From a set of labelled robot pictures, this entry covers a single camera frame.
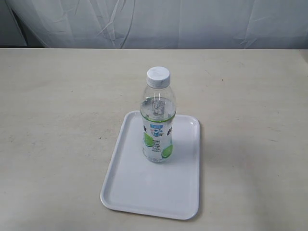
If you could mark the clear bottle with lime label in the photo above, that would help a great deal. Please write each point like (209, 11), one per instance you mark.
(158, 109)

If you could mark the white rectangular plastic tray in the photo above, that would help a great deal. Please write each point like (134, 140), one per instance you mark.
(170, 189)

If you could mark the white backdrop curtain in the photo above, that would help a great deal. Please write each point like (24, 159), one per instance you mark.
(155, 24)

